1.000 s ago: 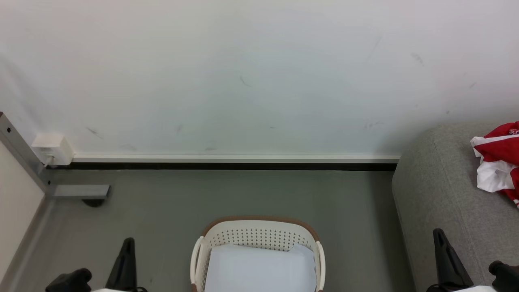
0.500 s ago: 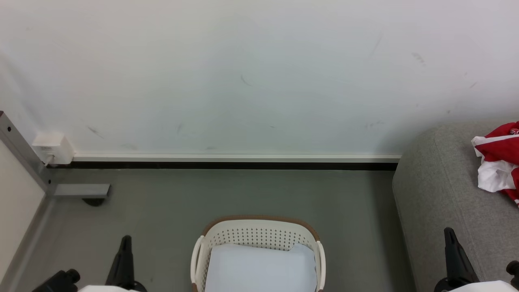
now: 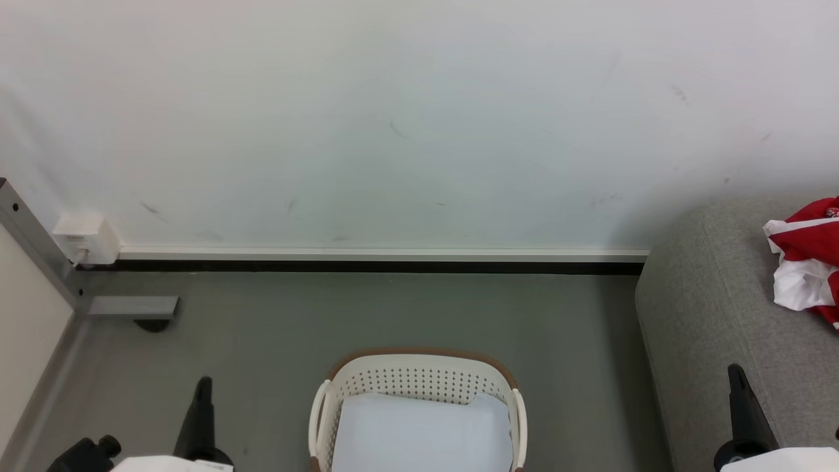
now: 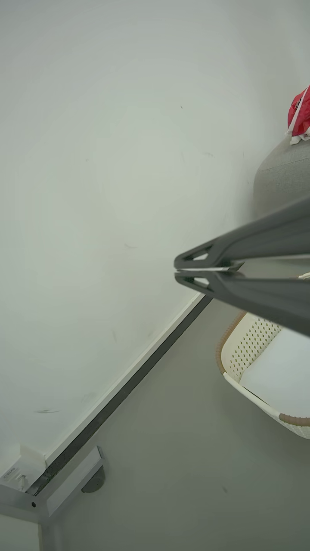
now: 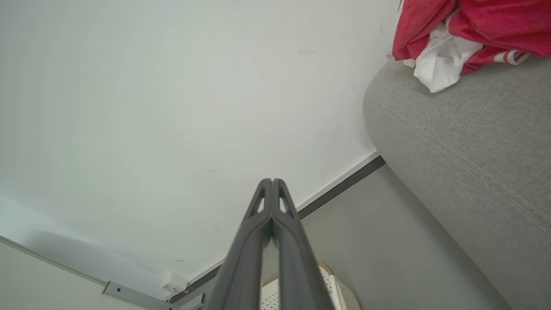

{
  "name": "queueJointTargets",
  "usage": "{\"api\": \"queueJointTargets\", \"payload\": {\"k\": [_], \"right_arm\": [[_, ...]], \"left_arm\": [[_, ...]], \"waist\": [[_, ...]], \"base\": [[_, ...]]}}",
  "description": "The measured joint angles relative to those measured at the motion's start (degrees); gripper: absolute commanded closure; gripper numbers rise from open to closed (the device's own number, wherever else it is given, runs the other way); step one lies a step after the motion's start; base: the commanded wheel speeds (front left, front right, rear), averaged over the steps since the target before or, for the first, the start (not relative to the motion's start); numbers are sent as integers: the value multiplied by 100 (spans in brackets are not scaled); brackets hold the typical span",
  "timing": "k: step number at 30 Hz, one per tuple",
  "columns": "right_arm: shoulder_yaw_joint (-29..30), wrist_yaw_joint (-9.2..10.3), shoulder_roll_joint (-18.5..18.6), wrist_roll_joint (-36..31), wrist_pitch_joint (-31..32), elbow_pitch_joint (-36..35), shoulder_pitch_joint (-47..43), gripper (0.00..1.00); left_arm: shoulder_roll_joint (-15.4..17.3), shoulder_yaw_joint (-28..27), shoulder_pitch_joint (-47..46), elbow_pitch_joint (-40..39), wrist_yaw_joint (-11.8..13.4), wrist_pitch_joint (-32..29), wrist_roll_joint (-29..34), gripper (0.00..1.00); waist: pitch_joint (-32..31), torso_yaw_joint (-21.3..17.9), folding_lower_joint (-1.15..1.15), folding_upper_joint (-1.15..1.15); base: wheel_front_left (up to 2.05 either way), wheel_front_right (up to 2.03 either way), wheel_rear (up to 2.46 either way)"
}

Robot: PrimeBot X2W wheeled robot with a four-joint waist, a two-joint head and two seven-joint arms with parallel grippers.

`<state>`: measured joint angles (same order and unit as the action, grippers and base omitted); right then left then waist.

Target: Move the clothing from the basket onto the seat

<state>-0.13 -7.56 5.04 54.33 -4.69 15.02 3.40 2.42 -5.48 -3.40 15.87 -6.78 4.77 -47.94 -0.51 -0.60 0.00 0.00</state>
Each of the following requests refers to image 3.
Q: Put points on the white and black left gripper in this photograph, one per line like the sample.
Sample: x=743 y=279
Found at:
x=187 y=462

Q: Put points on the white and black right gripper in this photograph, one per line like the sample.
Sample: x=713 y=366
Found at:
x=773 y=460

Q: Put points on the red and white garment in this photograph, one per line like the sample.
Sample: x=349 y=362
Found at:
x=809 y=259

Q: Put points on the grey fabric sofa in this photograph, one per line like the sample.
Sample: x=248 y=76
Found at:
x=714 y=328

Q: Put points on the black round foot pad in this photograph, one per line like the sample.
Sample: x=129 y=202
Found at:
x=152 y=324

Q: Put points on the beige side panel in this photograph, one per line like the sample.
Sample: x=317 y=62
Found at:
x=26 y=334

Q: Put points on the black skirting strip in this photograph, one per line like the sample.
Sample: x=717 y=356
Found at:
x=360 y=267

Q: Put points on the white cloth in basket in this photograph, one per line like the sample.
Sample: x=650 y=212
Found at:
x=423 y=432

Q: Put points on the white perforated laundry basket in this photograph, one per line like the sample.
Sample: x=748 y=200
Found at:
x=419 y=377

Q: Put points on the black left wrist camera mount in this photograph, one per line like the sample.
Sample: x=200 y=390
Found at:
x=82 y=455

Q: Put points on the grey metal frame foot bar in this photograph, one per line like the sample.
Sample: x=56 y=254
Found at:
x=131 y=307

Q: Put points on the white wall socket box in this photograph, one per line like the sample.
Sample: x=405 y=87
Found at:
x=86 y=237

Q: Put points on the grey metal frame post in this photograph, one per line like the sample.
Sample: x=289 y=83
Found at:
x=36 y=246

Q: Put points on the white wall trunking strip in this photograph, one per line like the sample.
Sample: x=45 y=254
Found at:
x=387 y=254

